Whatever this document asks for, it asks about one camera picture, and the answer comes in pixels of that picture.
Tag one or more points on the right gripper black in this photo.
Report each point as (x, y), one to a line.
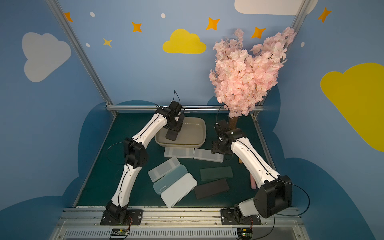
(220, 145)

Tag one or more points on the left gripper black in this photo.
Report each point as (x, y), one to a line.
(175, 126)

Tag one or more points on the dark grey pencil case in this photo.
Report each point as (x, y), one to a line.
(172, 135)

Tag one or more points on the beige storage box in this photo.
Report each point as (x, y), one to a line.
(192, 135)

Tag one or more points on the dark green pencil case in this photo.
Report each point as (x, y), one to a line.
(211, 174)

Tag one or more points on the black pencil case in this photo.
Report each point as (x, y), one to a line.
(211, 189)

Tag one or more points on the clear frosted pencil case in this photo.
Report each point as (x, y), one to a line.
(160, 171)

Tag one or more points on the white pencil case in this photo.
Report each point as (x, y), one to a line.
(178, 190)

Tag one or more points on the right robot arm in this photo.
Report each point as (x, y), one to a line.
(274, 193)

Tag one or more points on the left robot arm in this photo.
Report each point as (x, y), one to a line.
(136, 156)

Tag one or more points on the clear pencil case upper right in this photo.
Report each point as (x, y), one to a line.
(207, 155)

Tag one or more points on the clear pencil case upper left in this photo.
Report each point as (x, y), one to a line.
(173, 152)

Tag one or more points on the light blue pencil case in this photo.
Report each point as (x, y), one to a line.
(170, 178)

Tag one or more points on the pink purple toy shovel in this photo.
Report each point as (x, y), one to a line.
(253, 183)

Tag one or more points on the pink cherry blossom tree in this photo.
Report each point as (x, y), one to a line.
(242, 78)

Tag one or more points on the right controller board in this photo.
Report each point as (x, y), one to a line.
(244, 233)

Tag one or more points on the controller board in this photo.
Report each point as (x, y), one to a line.
(119, 232)
(244, 233)

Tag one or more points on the left controller board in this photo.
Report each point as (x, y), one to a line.
(119, 232)

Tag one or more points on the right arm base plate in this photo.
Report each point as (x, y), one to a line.
(234, 217)

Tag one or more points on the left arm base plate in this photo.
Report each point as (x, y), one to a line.
(133, 216)

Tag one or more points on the aluminium front rail frame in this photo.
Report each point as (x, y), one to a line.
(160, 223)

